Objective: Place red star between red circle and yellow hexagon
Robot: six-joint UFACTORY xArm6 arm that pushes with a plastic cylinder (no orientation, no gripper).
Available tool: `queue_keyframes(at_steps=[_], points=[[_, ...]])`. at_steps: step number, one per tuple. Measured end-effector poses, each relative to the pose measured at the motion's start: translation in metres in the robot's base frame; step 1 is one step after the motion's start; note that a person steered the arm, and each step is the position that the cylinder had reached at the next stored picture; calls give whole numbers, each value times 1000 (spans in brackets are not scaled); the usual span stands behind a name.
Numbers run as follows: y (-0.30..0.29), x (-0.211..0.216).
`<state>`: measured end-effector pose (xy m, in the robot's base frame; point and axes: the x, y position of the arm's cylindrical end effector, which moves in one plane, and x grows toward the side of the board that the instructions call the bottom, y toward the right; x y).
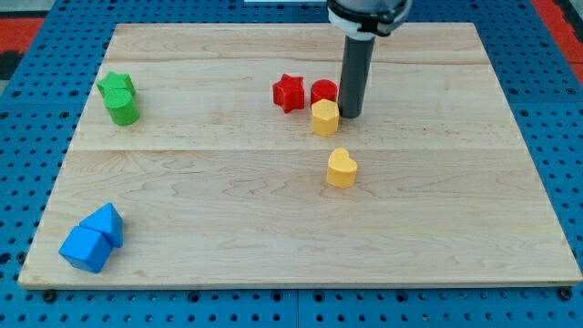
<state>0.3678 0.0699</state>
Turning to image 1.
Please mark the red circle block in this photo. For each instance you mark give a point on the red circle block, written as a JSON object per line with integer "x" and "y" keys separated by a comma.
{"x": 323, "y": 89}

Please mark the yellow hexagon block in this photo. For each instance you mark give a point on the yellow hexagon block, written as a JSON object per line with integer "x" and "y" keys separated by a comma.
{"x": 325, "y": 117}

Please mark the green circle block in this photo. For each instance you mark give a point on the green circle block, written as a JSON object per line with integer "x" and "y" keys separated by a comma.
{"x": 121, "y": 107}

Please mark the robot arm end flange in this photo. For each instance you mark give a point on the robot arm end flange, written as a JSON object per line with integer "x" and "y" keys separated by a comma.
{"x": 365, "y": 19}

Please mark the wooden board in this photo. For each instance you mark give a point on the wooden board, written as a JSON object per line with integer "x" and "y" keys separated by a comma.
{"x": 220, "y": 189}

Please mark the green star block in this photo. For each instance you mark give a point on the green star block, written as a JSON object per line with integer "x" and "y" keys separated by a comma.
{"x": 114, "y": 81}

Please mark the blue cube block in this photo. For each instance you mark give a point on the blue cube block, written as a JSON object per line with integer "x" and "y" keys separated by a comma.
{"x": 86, "y": 249}

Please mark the red star block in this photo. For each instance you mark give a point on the red star block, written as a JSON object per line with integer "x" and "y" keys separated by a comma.
{"x": 288, "y": 93}

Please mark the blue triangle block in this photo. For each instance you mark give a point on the blue triangle block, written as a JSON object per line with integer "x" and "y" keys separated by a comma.
{"x": 108, "y": 221}

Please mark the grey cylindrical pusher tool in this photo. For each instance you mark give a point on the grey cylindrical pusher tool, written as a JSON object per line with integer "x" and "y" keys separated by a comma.
{"x": 357, "y": 55}

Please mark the yellow heart block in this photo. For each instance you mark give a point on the yellow heart block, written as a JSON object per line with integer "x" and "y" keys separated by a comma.
{"x": 342, "y": 169}

